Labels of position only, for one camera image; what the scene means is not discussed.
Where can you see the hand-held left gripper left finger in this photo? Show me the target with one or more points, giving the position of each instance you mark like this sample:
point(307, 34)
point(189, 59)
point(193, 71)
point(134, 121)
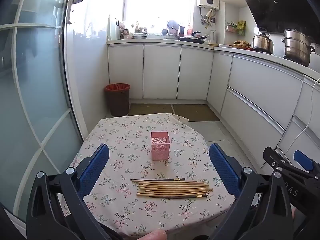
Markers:
point(96, 170)

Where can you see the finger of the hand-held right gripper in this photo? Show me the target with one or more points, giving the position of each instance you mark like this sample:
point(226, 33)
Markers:
point(302, 160)
point(273, 157)

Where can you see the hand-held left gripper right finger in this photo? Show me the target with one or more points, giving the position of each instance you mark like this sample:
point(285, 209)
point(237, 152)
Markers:
point(223, 172)

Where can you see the dark chopstick with gold band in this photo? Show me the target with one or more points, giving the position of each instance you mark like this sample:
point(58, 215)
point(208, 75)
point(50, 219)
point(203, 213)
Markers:
point(180, 197)
point(162, 179)

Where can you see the pile of bamboo chopsticks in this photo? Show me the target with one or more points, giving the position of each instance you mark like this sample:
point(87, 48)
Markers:
point(175, 187)

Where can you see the pink perforated plastic basket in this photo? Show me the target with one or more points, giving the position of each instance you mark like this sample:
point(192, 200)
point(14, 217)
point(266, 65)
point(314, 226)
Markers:
point(160, 150)

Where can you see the floral tablecloth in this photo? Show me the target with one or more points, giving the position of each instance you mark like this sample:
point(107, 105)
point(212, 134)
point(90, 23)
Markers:
point(120, 205)

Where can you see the brown floor mat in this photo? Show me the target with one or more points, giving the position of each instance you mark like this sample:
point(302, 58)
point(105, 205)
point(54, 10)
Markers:
point(197, 113)
point(150, 109)

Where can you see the white kitchen base cabinet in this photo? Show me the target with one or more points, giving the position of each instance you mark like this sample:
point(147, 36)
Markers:
point(160, 72)
point(260, 92)

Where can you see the brown trash bin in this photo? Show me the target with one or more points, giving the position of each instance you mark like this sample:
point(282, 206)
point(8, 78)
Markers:
point(118, 102)

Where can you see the red trash bag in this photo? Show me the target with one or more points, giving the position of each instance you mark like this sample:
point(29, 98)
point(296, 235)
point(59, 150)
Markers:
point(117, 87)

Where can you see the frosted glass sliding door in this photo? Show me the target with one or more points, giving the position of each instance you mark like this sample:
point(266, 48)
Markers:
point(37, 80)

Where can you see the white kitchen countertop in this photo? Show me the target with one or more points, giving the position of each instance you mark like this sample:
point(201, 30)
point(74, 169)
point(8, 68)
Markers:
point(250, 52)

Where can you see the stainless steel steamer pot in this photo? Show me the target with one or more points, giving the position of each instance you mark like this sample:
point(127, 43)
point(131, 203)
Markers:
point(297, 47)

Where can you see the stainless steel kettle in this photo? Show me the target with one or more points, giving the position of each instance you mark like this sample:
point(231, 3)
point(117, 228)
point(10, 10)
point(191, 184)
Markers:
point(262, 42)

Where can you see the plate of food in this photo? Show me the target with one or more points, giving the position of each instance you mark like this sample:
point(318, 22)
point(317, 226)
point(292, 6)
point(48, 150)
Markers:
point(241, 44)

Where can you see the white plastic jug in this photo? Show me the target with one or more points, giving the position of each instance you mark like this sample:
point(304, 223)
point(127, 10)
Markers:
point(213, 37)

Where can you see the black frying pan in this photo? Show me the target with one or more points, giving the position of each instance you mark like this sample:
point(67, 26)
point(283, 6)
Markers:
point(192, 38)

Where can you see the white cutting board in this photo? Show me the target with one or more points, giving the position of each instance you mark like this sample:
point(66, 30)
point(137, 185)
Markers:
point(113, 28)

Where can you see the row of jars and bottles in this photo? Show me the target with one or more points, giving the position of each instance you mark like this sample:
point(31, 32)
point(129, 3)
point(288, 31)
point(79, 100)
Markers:
point(172, 28)

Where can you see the water heater pipes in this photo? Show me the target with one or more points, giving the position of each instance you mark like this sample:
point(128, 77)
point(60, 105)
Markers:
point(208, 17)

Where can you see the black range hood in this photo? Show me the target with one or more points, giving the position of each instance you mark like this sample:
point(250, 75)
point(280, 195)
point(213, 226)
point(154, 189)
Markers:
point(282, 2)

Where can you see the bright window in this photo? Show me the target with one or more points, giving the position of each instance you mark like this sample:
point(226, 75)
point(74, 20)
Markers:
point(160, 2)

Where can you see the wall rack with packets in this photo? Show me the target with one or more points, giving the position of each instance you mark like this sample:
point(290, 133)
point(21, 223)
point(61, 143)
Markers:
point(235, 27)

